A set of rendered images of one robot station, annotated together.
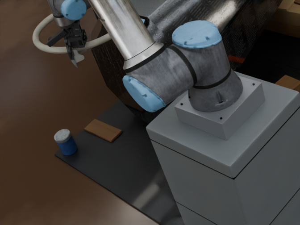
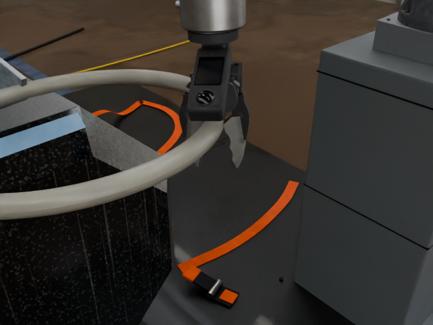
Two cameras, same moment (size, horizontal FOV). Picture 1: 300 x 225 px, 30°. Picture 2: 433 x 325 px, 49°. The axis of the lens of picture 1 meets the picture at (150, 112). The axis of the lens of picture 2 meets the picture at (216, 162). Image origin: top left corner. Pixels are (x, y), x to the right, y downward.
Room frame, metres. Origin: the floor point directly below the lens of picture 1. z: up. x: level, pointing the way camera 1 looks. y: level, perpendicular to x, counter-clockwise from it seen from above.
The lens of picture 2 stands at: (2.25, 0.84, 1.25)
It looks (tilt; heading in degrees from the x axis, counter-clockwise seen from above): 32 degrees down; 260
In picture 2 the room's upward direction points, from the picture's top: straight up
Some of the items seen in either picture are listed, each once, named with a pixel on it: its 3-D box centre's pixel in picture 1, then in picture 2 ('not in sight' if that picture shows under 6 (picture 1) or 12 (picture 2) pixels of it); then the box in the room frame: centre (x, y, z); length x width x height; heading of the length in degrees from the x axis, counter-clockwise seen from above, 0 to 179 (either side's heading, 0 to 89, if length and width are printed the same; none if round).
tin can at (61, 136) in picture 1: (65, 142); not in sight; (2.62, 0.53, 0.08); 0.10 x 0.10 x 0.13
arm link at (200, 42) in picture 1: (198, 52); not in sight; (1.50, -0.22, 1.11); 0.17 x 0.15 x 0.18; 109
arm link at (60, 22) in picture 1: (65, 17); (210, 12); (2.15, 0.18, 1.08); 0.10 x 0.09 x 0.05; 162
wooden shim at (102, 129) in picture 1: (102, 130); not in sight; (2.67, 0.31, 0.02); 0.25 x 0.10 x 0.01; 35
